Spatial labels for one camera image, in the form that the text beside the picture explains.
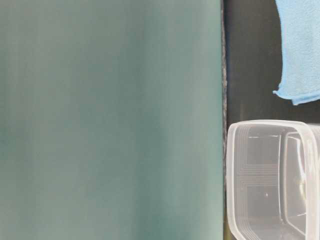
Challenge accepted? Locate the blue towel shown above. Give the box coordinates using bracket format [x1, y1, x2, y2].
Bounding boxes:
[273, 0, 320, 106]

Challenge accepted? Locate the clear plastic container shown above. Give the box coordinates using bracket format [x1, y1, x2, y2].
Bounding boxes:
[226, 120, 320, 240]

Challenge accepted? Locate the green backdrop curtain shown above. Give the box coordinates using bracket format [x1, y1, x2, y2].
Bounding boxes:
[0, 0, 224, 240]

